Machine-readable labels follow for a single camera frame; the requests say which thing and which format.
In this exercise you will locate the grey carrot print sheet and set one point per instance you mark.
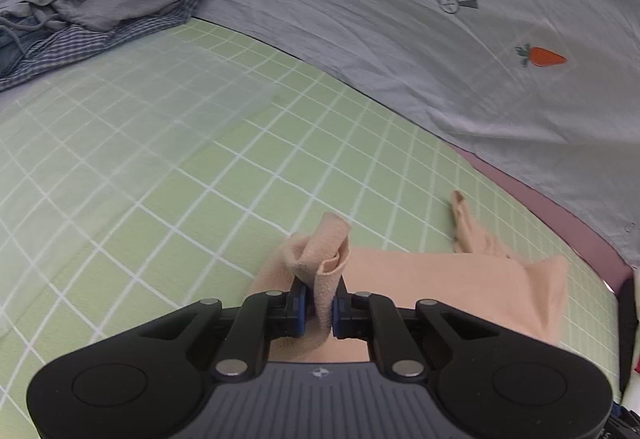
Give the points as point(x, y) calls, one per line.
point(545, 90)

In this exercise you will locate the blue checked shirt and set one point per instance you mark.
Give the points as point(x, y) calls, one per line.
point(69, 43)

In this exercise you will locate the blue denim garment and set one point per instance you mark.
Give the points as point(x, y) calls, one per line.
point(18, 35)

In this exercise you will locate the green grid cutting mat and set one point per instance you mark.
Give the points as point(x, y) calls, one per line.
point(168, 170)

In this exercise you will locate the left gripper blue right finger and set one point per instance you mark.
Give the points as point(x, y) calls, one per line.
point(375, 320)

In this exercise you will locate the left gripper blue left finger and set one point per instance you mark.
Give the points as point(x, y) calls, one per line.
point(251, 328)

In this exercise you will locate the beige long sleeve shirt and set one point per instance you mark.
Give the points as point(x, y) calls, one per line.
point(482, 277)

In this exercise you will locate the folded black garment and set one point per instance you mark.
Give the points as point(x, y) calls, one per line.
point(627, 327)

